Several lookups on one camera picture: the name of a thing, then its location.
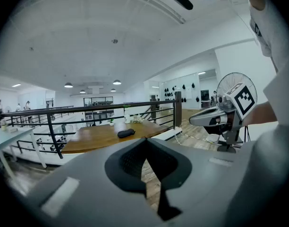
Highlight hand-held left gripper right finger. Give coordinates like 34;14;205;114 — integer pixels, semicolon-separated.
146;137;255;227

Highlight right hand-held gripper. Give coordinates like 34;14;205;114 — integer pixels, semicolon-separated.
188;81;257;147

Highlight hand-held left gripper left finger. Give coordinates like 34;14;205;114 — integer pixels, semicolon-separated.
25;137;170;227

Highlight black glasses case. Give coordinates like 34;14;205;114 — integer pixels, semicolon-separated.
117;128;136;139

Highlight person's right forearm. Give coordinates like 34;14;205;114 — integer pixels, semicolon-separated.
241;101;279;127

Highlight black standing fan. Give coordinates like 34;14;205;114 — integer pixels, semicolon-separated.
216;72;258;154

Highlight gray T-shirt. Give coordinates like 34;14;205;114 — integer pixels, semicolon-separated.
226;0;289;227

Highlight white table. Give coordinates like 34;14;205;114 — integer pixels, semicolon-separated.
0;126;48;182

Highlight group of black wall bags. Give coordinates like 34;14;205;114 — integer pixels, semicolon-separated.
163;82;202;104

